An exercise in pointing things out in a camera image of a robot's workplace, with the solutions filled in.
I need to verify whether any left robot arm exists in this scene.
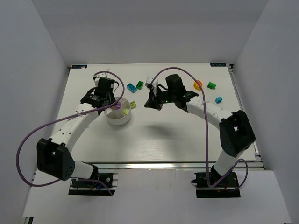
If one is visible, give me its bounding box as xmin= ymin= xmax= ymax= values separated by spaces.
xmin=37 ymin=77 xmax=115 ymax=181

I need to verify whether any green lego right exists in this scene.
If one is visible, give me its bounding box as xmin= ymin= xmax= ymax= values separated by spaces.
xmin=207 ymin=82 xmax=217 ymax=90

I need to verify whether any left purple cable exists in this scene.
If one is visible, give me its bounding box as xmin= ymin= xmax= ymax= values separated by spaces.
xmin=15 ymin=70 xmax=125 ymax=188

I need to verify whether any left blue label sticker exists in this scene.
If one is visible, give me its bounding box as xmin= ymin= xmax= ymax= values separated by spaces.
xmin=71 ymin=64 xmax=87 ymax=69

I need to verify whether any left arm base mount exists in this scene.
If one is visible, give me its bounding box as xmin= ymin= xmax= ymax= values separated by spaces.
xmin=68 ymin=171 xmax=118 ymax=196

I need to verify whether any blue long lego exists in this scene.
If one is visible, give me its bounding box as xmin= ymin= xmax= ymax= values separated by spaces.
xmin=127 ymin=83 xmax=137 ymax=93

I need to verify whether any dark green lego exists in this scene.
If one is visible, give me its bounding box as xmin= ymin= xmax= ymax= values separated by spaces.
xmin=136 ymin=81 xmax=144 ymax=90

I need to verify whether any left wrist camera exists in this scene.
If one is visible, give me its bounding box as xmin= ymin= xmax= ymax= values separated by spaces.
xmin=93 ymin=72 xmax=107 ymax=82

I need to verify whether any orange yellow round lego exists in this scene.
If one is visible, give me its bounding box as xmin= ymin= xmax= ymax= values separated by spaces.
xmin=193 ymin=80 xmax=203 ymax=91

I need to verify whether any white round divided container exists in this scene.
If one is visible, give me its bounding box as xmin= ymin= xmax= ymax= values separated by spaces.
xmin=104 ymin=98 xmax=131 ymax=126

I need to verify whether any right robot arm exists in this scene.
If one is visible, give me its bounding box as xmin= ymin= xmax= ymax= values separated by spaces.
xmin=144 ymin=74 xmax=256 ymax=188

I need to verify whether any lime curved lego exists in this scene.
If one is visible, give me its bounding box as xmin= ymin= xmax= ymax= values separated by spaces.
xmin=122 ymin=109 xmax=129 ymax=116

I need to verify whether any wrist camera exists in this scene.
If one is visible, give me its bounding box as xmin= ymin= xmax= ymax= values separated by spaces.
xmin=145 ymin=77 xmax=158 ymax=95
xmin=93 ymin=72 xmax=107 ymax=82

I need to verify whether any lime flat lego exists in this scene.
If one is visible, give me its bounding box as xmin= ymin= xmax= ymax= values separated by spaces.
xmin=129 ymin=101 xmax=136 ymax=109

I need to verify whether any aluminium table rail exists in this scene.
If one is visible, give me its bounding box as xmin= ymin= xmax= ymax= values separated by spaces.
xmin=93 ymin=161 xmax=264 ymax=170

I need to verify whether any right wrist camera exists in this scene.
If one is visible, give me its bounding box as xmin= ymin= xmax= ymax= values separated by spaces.
xmin=145 ymin=77 xmax=158 ymax=95

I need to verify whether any right blue label sticker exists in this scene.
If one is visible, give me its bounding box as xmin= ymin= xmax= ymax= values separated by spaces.
xmin=210 ymin=63 xmax=227 ymax=67

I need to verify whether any blue label sticker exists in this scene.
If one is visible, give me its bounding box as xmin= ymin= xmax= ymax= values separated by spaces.
xmin=210 ymin=63 xmax=227 ymax=67
xmin=71 ymin=64 xmax=87 ymax=69

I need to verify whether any small blue lego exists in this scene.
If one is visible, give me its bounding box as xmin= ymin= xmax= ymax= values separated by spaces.
xmin=215 ymin=97 xmax=223 ymax=104

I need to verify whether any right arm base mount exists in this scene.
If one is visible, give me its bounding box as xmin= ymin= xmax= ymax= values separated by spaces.
xmin=191 ymin=172 xmax=241 ymax=198

